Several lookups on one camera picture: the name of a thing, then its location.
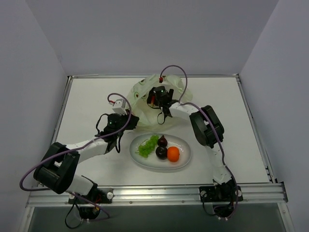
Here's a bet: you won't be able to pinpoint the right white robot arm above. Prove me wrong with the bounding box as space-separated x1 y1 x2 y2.
147 86 237 200

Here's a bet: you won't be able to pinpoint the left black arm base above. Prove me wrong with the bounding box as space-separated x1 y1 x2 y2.
69 184 114 221

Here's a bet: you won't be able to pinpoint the dark purple fake fruit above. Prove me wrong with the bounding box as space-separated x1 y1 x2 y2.
157 135 168 147

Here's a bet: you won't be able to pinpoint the translucent plastic bag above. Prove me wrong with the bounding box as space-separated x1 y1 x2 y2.
127 74 193 132

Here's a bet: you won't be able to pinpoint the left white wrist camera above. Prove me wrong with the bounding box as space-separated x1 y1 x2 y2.
112 99 126 115

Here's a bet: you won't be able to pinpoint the green fake grapes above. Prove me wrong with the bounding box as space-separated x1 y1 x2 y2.
136 135 159 158

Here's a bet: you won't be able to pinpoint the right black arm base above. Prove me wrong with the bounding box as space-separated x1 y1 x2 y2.
199 179 243 220

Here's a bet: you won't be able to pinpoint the white oval plate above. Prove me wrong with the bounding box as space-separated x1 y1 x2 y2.
130 134 191 170

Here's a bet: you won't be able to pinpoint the aluminium front rail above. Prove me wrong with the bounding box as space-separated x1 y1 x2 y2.
26 183 288 207

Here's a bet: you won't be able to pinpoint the orange fake fruit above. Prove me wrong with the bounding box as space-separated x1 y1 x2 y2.
167 146 180 162

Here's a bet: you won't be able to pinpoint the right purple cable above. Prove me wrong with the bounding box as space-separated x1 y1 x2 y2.
159 64 242 216

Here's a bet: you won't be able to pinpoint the dark round fake fruit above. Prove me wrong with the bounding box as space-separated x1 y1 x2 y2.
155 146 168 160

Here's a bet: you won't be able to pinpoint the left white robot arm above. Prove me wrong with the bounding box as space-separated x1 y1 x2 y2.
33 113 139 203

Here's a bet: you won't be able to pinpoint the purple cable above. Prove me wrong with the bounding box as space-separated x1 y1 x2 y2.
159 64 242 216
19 93 133 222

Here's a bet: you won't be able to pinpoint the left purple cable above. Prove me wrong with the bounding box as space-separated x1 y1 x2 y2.
19 93 133 222

